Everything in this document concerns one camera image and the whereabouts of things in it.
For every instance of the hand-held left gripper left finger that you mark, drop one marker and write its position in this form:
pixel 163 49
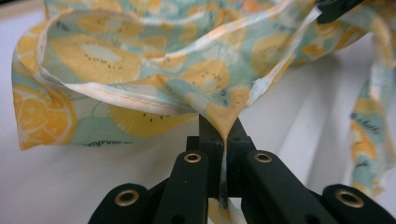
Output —
pixel 214 161

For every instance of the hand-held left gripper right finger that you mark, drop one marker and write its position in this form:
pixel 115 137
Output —
pixel 236 161

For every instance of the fruit-print cloth bag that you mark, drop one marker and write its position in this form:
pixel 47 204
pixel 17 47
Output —
pixel 124 77

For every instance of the white table mat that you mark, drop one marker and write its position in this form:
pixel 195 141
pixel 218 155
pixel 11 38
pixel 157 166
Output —
pixel 62 186

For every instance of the wooden table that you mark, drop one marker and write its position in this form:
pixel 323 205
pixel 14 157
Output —
pixel 18 7

